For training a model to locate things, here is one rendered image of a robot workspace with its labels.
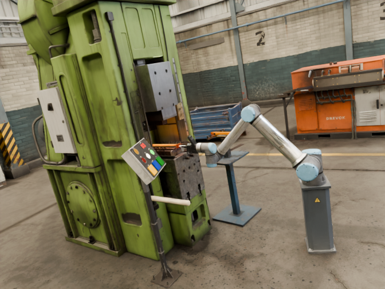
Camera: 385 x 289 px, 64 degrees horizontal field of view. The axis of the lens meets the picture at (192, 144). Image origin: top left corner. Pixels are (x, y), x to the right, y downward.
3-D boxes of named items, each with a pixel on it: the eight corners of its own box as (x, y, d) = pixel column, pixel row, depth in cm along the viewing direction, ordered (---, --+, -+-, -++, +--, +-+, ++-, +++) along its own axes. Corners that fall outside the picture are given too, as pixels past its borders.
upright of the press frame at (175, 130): (210, 214, 358) (170, 4, 303) (197, 225, 338) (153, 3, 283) (180, 209, 384) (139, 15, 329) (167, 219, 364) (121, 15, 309)
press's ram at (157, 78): (183, 102, 296) (175, 59, 286) (157, 111, 266) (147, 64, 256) (152, 105, 321) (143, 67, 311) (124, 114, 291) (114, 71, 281)
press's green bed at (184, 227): (212, 229, 326) (204, 188, 314) (192, 248, 297) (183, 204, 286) (172, 221, 359) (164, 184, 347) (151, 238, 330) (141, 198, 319)
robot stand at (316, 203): (330, 238, 273) (325, 175, 258) (336, 253, 252) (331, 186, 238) (305, 239, 279) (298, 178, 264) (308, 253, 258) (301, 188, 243)
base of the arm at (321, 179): (323, 176, 257) (323, 164, 255) (328, 185, 240) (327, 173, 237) (300, 178, 262) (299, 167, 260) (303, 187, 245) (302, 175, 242)
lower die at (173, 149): (184, 151, 296) (182, 143, 294) (171, 158, 281) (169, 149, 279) (152, 151, 321) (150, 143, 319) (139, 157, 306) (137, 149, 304)
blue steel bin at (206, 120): (246, 131, 715) (242, 101, 698) (235, 141, 648) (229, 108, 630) (201, 134, 773) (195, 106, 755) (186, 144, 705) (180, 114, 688)
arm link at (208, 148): (212, 155, 263) (211, 144, 260) (200, 155, 270) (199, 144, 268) (217, 152, 270) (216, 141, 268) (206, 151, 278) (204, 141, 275)
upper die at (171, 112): (177, 115, 288) (175, 105, 285) (163, 120, 272) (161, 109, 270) (145, 117, 313) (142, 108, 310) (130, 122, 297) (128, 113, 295)
